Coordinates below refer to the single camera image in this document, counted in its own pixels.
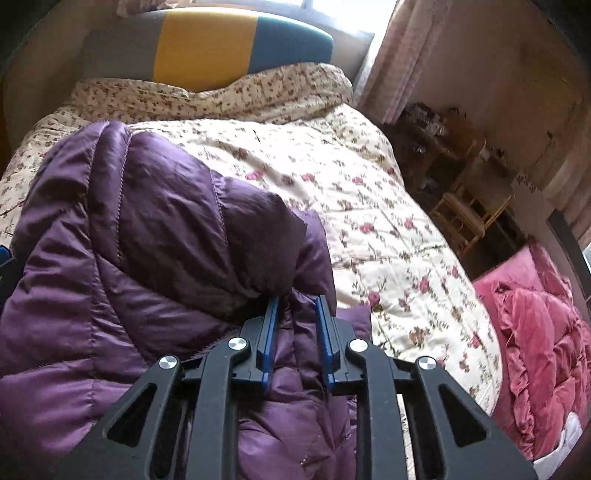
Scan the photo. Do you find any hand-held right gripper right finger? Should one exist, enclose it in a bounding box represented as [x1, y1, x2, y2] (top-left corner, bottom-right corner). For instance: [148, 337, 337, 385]
[314, 295, 539, 480]

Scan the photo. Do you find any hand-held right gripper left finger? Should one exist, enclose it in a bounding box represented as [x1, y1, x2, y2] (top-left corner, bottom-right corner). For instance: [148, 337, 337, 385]
[51, 295, 280, 480]

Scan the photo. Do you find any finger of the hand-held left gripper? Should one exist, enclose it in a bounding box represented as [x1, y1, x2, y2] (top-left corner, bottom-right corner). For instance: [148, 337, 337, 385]
[0, 244, 17, 306]

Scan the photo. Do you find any purple quilted down jacket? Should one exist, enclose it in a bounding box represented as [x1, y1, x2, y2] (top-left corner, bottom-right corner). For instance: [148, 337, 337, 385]
[0, 121, 402, 480]

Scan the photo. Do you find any floral cream bedspread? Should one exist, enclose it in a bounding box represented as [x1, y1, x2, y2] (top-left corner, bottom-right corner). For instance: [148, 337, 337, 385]
[0, 104, 504, 480]

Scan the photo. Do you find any wooden chair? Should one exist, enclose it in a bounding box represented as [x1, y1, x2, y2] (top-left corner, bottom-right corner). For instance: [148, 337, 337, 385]
[429, 185, 515, 260]

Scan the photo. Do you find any pink ruffled blanket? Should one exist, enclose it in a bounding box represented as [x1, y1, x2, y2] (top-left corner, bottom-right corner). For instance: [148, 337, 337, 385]
[473, 242, 586, 462]

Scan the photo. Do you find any cluttered wooden desk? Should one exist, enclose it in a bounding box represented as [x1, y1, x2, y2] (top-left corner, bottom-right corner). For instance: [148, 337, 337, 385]
[383, 102, 490, 195]

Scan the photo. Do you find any folded floral duvet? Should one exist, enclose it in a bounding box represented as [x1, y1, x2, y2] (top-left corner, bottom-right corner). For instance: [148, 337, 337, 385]
[69, 62, 354, 126]

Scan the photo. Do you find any white cloth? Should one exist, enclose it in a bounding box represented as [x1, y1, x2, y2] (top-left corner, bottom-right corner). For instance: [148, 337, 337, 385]
[531, 412, 585, 480]

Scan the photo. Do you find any pink patterned curtain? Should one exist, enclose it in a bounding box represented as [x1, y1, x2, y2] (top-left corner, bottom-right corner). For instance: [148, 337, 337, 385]
[358, 0, 455, 125]

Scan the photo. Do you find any grey yellow blue headboard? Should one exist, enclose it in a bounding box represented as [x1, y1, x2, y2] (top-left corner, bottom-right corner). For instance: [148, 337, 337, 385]
[83, 7, 335, 93]

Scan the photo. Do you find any window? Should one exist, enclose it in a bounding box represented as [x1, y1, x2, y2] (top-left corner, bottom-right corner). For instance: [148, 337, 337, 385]
[300, 0, 399, 38]

